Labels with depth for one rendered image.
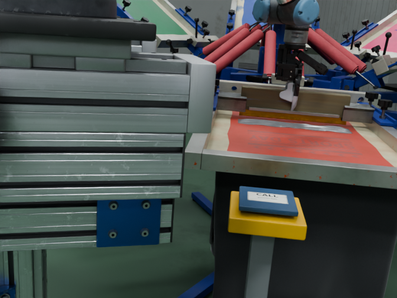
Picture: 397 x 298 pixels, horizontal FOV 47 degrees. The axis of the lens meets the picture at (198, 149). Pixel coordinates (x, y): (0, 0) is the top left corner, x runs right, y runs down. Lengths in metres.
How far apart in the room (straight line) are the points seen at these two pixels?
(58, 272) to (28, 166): 1.90
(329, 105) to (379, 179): 0.59
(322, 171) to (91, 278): 1.63
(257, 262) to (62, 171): 0.42
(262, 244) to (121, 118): 0.39
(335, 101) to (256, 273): 0.84
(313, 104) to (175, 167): 1.02
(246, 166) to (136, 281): 1.48
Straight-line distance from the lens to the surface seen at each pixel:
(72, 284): 2.38
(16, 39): 0.57
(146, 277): 2.42
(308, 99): 1.57
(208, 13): 9.33
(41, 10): 0.55
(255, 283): 0.89
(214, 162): 0.99
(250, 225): 0.78
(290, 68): 1.53
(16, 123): 0.58
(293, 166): 1.00
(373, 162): 1.22
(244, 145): 1.22
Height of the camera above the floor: 1.27
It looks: 16 degrees down
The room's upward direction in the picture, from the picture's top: 4 degrees clockwise
